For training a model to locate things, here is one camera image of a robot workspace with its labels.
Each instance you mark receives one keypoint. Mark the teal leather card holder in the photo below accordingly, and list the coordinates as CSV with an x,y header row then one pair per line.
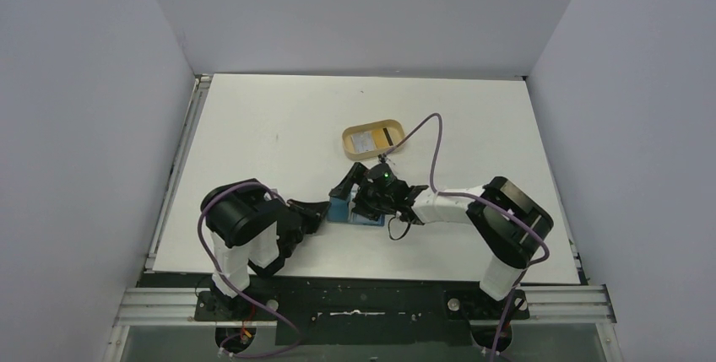
x,y
341,211

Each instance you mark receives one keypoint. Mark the beige oval plastic tray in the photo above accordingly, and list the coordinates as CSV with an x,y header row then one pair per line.
x,y
396,129

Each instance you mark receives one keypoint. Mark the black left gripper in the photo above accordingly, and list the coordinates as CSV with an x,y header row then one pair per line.
x,y
313,211

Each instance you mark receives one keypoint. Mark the gold card with black stripe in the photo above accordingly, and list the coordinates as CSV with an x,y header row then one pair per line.
x,y
382,138

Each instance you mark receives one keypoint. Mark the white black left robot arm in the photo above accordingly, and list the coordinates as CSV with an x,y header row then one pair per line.
x,y
252,230

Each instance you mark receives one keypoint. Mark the aluminium frame rail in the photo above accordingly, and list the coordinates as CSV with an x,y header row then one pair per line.
x,y
118,337

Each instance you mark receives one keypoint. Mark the grey VIP card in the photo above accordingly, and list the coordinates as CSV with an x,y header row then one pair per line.
x,y
362,142

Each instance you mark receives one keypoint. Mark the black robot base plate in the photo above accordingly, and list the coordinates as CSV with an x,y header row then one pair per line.
x,y
341,311

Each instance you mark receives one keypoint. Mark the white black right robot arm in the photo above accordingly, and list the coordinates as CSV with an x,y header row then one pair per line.
x,y
512,225

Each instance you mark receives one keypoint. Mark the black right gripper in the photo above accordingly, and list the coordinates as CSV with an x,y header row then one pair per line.
x,y
358,193

